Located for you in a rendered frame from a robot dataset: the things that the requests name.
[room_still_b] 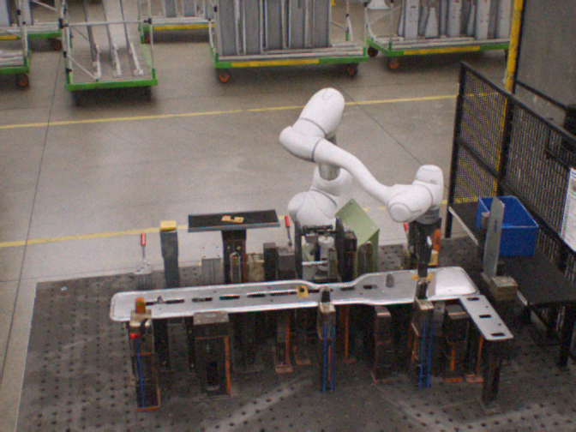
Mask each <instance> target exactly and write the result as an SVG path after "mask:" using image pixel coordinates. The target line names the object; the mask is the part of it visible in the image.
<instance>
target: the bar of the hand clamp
mask: <svg viewBox="0 0 576 432"><path fill-rule="evenodd" d="M411 246H414V250H415V253H414V256H415V257H417V229H416V220H414V221H412V222H410V223H408V232H407V248H408V251H409V256H408V257H411Z"/></svg>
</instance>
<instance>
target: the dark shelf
mask: <svg viewBox="0 0 576 432"><path fill-rule="evenodd" d="M478 203H479V202H465V203H451V204H448V210H449V211H450V212H451V213H452V215H453V216H454V217H455V218H456V220H458V222H459V223H460V224H461V225H462V227H463V228H464V229H465V231H466V232H467V233H468V234H469V236H470V237H471V238H472V240H473V241H474V242H475V243H476V245H477V246H478V244H477V240H478V239H480V238H479V229H478V227H477V211H478ZM498 258H502V260H503V261H504V262H505V263H506V267H505V273H504V276H511V278H512V279H513V280H514V282H515V283H516V284H517V285H518V288H517V295H518V297H519V298H520V299H521V301H522V302H523V303H524V304H525V306H526V307H527V308H528V309H546V308H556V307H566V306H576V288H575V287H574V286H573V284H572V283H571V282H570V281H569V280H568V279H567V278H566V277H565V276H564V275H563V274H562V273H561V272H560V271H559V270H558V269H557V268H556V267H555V265H554V264H553V263H552V262H551V261H550V260H549V259H548V258H547V257H546V256H545V255H544V254H543V253H542V252H541V251H540V250H539V249H538V247H537V246H536V245H535V248H534V255H510V256H498Z"/></svg>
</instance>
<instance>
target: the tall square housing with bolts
mask: <svg viewBox="0 0 576 432"><path fill-rule="evenodd" d="M221 259H222V256H221V249H220V246H212V247H201V270H202V284H203V286H210V285H222V284H223V279H222V260H221Z"/></svg>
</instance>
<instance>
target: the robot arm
mask: <svg viewBox="0 0 576 432"><path fill-rule="evenodd" d="M344 107H345V101H344V99H343V96H342V95H341V94H340V93H339V92H338V91H336V90H334V89H332V88H324V89H322V90H320V92H318V93H317V94H315V95H314V96H313V98H312V99H311V100H310V101H309V102H308V104H307V105H306V106H305V108H304V109H303V112H302V113H301V116H300V118H299V119H298V120H297V122H296V123H295V124H294V125H293V127H291V126H290V127H288V128H286V129H284V130H283V131H282V133H281V134H280V137H279V142H280V144H281V145H282V146H283V148H284V149H285V150H286V151H287V152H288V153H290V154H292V155H294V156H295V157H298V158H300V159H303V160H305V161H308V162H313V163H316V164H318V166H316V168H315V173H314V178H313V182H312V185H311V187H310V189H309V192H302V193H299V194H297V195H295V196H294V197H293V198H292V199H291V201H290V203H289V205H288V214H289V215H290V218H291V220H292V222H293V224H295V221H296V220H299V222H300V224H301V227H302V232H303V225H330V224H333V226H334V228H333V231H335V220H336V218H338V216H334V214H335V210H336V207H337V206H338V204H340V202H341V201H342V200H343V198H344V197H345V194H346V193H347V191H348V189H349V188H350V186H351V183H352V179H353V178H354V179H355V180H356V181H357V182H358V183H359V184H360V185H361V186H362V187H363V189H364V190H365V191H366V192H367V193H368V194H369V195H371V196H372V197H374V198H375V199H376V200H378V201H380V202H382V203H383V204H384V205H385V206H386V209H387V210H388V212H389V215H390V217H391V218H392V219H393V220H394V221H396V222H398V223H402V224H405V223H410V222H412V221H414V220H416V229H417V254H418V258H419V259H418V267H417V275H419V278H427V277H428V264H430V259H431V254H432V248H433V246H434V244H433V243H432V242H431V239H432V236H431V233H432V232H434V231H435V230H436V222H437V221H438V219H439V212H440V204H441V200H442V196H443V176H442V172H441V169H440V168H438V167H437V166H434V165H423V166H421V167H420V168H419V170H418V171H417V174H416V177H415V180H414V181H413V183H412V185H401V184H396V185H394V186H392V187H387V186H384V185H382V184H380V183H378V182H377V181H376V180H375V179H374V177H373V176H372V175H371V174H370V173H369V171H368V170H367V169H366V168H365V166H364V165H363V164H362V163H361V162H360V161H359V160H358V159H357V158H355V157H354V156H352V155H351V154H349V153H348V152H346V151H344V150H342V149H340V148H338V142H337V134H336V133H337V131H338V129H339V124H340V120H341V117H342V112H343V110H344Z"/></svg>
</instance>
